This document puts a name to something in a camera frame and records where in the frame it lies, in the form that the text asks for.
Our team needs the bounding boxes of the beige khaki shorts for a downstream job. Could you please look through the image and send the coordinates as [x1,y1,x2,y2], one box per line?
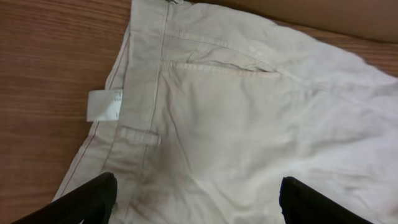
[56,0,397,223]

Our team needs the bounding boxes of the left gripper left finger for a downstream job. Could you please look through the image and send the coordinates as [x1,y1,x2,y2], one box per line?
[12,172,118,224]

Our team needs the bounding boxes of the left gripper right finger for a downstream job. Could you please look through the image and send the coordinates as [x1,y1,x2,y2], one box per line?
[279,177,371,224]

